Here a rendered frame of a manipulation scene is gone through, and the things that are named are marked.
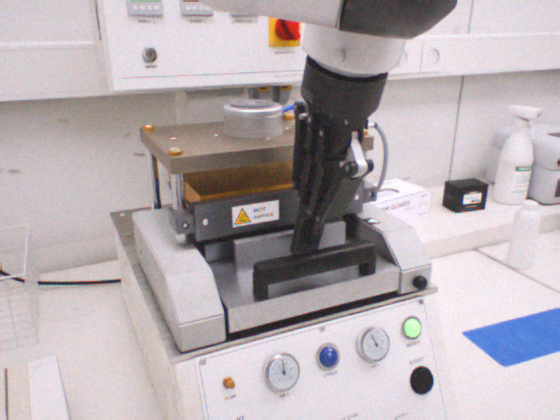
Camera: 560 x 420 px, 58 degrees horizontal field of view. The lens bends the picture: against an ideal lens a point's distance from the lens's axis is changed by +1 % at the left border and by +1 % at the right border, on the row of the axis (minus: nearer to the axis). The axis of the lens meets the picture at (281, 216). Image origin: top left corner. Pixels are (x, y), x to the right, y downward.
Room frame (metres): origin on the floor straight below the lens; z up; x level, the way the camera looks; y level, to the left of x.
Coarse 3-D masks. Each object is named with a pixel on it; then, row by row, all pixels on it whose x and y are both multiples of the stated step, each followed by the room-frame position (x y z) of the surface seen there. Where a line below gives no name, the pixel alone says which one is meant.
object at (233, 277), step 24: (240, 240) 0.54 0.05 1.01; (264, 240) 0.55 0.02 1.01; (288, 240) 0.56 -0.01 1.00; (336, 240) 0.59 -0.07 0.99; (216, 264) 0.56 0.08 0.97; (240, 264) 0.53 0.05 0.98; (384, 264) 0.56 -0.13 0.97; (240, 288) 0.50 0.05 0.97; (288, 288) 0.50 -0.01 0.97; (312, 288) 0.50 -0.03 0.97; (336, 288) 0.51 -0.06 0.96; (360, 288) 0.52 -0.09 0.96; (384, 288) 0.54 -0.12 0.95; (240, 312) 0.46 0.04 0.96; (264, 312) 0.47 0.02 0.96; (288, 312) 0.48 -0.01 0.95
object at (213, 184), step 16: (288, 160) 0.72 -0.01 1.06; (192, 176) 0.64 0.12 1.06; (208, 176) 0.64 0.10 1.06; (224, 176) 0.64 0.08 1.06; (240, 176) 0.64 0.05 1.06; (256, 176) 0.64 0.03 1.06; (272, 176) 0.64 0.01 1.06; (288, 176) 0.64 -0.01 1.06; (192, 192) 0.59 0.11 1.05; (208, 192) 0.57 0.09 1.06; (224, 192) 0.57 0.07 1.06; (240, 192) 0.58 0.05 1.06; (256, 192) 0.59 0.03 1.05
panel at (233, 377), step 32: (352, 320) 0.51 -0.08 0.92; (384, 320) 0.53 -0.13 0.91; (224, 352) 0.45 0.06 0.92; (256, 352) 0.46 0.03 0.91; (288, 352) 0.47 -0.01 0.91; (352, 352) 0.49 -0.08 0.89; (416, 352) 0.52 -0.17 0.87; (224, 384) 0.43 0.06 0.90; (256, 384) 0.44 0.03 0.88; (320, 384) 0.46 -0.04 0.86; (352, 384) 0.48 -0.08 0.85; (384, 384) 0.49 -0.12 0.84; (224, 416) 0.42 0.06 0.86; (256, 416) 0.43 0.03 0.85; (288, 416) 0.44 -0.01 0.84; (320, 416) 0.45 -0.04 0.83; (352, 416) 0.46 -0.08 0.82; (384, 416) 0.47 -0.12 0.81; (416, 416) 0.49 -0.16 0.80
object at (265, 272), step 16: (368, 240) 0.54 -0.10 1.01; (288, 256) 0.50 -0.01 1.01; (304, 256) 0.50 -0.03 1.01; (320, 256) 0.50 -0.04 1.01; (336, 256) 0.51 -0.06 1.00; (352, 256) 0.52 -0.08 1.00; (368, 256) 0.53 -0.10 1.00; (256, 272) 0.47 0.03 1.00; (272, 272) 0.47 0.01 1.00; (288, 272) 0.48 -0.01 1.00; (304, 272) 0.49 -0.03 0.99; (320, 272) 0.50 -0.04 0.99; (368, 272) 0.53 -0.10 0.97; (256, 288) 0.47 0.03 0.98
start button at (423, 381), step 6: (420, 372) 0.51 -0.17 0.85; (426, 372) 0.51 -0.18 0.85; (414, 378) 0.50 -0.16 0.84; (420, 378) 0.50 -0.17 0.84; (426, 378) 0.50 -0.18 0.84; (432, 378) 0.51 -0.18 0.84; (414, 384) 0.50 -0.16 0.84; (420, 384) 0.50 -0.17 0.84; (426, 384) 0.50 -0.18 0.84; (432, 384) 0.50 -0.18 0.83; (420, 390) 0.50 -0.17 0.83; (426, 390) 0.50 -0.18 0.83
